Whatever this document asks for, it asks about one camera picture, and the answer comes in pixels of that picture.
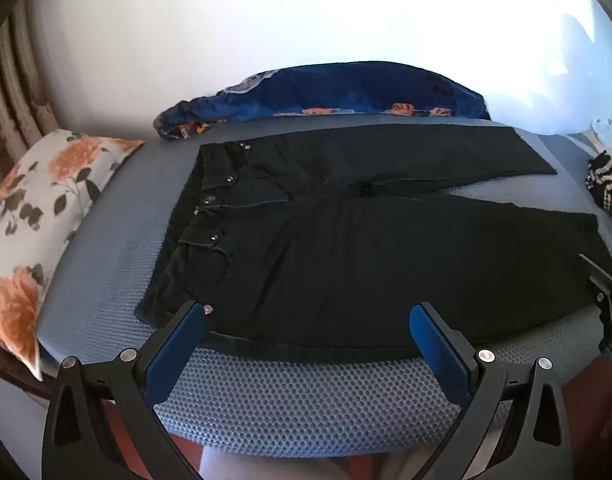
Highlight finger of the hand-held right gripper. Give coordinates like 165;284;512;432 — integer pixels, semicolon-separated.
578;254;612;292

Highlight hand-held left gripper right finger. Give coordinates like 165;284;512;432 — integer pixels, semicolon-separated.
408;302;575;480

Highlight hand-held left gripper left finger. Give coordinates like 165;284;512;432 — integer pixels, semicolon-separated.
42;301;208;480

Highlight black pants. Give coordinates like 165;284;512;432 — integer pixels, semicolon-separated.
134;127;612;363

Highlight person's right forearm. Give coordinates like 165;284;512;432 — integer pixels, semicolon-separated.
561;352;612;480

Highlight black white striped cloth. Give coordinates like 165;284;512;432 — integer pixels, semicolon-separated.
586;150;612;233

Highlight grey mesh mattress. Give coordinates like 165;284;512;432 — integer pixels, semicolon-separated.
36;115;612;461

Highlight white floral pillow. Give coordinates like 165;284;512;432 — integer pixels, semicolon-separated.
0;129;145;381

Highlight blue floral blanket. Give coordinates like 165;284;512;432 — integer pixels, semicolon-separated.
153;61;492;142

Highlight ribbed radiator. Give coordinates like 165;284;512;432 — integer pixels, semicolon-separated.
0;0;51;176

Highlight wooden bed frame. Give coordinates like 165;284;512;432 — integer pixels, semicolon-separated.
0;325;54;403

